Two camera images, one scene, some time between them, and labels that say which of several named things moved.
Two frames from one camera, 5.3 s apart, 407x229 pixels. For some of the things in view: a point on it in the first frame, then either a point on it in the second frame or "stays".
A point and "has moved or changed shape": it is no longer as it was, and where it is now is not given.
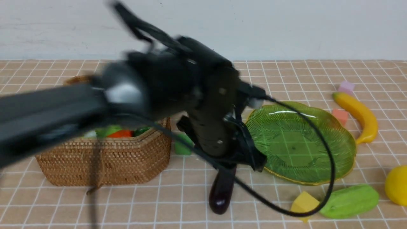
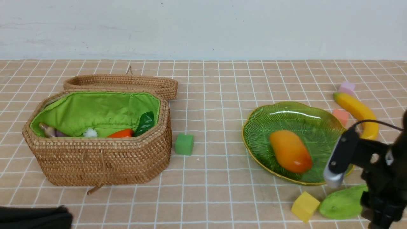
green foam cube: [182, 149] stays
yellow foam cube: [304, 202] stays
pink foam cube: [341, 114] stays
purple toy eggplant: [222, 189] has moved or changed shape
